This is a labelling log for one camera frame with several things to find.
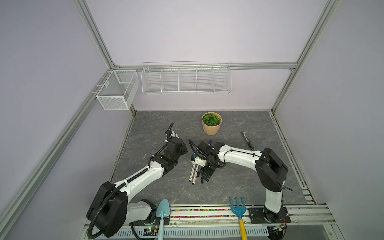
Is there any white marker pen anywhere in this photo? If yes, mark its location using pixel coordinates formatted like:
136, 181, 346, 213
189, 165, 196, 182
192, 167, 199, 185

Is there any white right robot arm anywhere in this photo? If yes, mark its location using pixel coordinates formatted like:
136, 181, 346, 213
190, 142, 291, 223

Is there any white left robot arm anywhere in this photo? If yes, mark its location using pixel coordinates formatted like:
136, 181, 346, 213
86, 130, 188, 240

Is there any pink faceted plant pot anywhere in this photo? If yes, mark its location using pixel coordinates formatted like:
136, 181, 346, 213
202, 112, 222, 136

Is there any green artificial plant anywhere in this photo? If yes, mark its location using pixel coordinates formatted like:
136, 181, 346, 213
203, 113, 221, 127

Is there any teal garden trowel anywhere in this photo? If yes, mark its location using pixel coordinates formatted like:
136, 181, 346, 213
156, 199, 171, 240

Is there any white mesh basket small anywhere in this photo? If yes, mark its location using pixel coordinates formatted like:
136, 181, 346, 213
96, 70, 140, 111

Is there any blue garden fork yellow handle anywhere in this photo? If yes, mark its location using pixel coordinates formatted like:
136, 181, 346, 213
229, 197, 248, 240

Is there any white wire basket long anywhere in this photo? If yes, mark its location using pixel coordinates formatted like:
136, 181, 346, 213
141, 61, 232, 94

